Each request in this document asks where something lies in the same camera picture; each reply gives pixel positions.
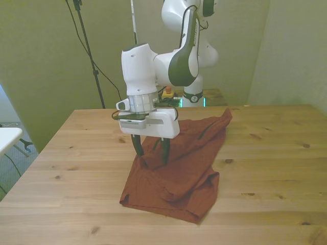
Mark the white vertical post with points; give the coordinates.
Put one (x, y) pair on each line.
(134, 20)

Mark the black clamp tool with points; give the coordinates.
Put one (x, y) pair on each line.
(26, 144)

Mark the white side table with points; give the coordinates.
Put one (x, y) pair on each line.
(7, 137)

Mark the black tripod stand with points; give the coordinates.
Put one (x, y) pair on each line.
(88, 48)

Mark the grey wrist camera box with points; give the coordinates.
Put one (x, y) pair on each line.
(132, 124)

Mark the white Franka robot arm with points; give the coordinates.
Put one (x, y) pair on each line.
(138, 66)

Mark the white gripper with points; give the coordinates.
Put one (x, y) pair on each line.
(163, 127)

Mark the rust red shorts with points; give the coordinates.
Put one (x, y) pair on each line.
(178, 178)

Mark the yellow emergency stop box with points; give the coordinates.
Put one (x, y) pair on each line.
(167, 95)

